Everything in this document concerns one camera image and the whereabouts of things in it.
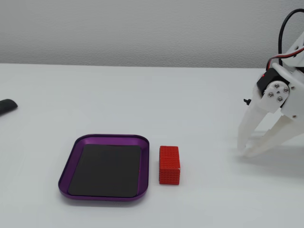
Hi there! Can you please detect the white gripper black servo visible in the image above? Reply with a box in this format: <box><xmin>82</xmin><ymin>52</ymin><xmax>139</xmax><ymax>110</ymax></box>
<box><xmin>237</xmin><ymin>62</ymin><xmax>304</xmax><ymax>158</ymax></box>

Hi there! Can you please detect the red textured cube block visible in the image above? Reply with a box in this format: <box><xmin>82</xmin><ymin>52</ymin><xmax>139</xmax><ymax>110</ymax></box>
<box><xmin>158</xmin><ymin>145</ymin><xmax>181</xmax><ymax>185</ymax></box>

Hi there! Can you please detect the purple metal tray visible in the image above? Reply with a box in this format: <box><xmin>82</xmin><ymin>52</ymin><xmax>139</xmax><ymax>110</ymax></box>
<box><xmin>58</xmin><ymin>134</ymin><xmax>150</xmax><ymax>202</ymax></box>

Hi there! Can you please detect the black rounded object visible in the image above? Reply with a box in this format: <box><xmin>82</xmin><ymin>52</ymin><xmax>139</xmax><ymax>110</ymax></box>
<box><xmin>0</xmin><ymin>99</ymin><xmax>19</xmax><ymax>117</ymax></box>

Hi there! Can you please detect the red white black servo wire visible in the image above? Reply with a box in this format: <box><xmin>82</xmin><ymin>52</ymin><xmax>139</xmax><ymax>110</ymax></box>
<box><xmin>266</xmin><ymin>46</ymin><xmax>304</xmax><ymax>70</ymax></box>

